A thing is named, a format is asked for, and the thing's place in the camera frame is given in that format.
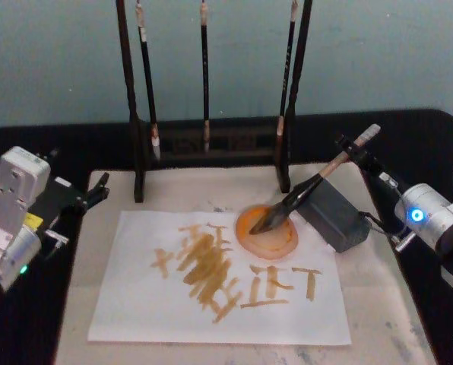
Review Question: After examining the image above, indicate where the white paper with brown strokes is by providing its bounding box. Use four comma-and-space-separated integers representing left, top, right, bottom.
87, 210, 353, 347

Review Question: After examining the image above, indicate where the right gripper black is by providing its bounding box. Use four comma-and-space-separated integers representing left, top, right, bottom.
334, 132, 407, 233

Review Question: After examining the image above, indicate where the dark wooden brush rack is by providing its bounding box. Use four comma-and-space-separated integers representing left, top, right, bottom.
115, 0, 314, 205

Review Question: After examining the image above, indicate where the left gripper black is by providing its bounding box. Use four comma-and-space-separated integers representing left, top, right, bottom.
25, 148, 111, 237

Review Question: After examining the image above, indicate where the grey rectangular block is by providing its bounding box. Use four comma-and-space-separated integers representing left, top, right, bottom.
296, 178, 372, 254

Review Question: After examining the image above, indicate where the hanging thin black brush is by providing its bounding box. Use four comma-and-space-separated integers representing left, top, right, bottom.
199, 0, 211, 154

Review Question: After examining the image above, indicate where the hanging brush with brown tip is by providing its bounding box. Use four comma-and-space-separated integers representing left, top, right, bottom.
274, 0, 299, 159

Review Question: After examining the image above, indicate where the orange ink dish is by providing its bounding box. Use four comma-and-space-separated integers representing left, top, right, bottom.
234, 203, 300, 261

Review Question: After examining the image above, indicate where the hanging brush with white tip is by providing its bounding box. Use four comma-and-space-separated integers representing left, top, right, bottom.
135, 0, 163, 161

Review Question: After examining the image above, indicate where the white felt mat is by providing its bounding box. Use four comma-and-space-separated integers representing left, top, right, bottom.
54, 163, 437, 365

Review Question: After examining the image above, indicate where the black table cloth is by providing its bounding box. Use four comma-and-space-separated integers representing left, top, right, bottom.
0, 109, 453, 365

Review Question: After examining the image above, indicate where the large brush with dark bristles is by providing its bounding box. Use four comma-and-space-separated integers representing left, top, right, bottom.
249, 124, 382, 236

